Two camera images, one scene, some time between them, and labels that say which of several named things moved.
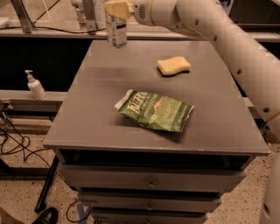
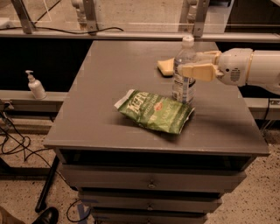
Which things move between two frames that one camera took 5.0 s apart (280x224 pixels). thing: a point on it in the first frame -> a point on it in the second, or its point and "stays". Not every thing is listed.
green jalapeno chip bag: x=155 y=110 stays
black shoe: x=50 y=216 stays
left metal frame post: x=25 y=19 stays
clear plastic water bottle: x=116 y=31 -> x=185 y=90
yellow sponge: x=173 y=66 stays
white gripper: x=144 y=11 -> x=234 y=66
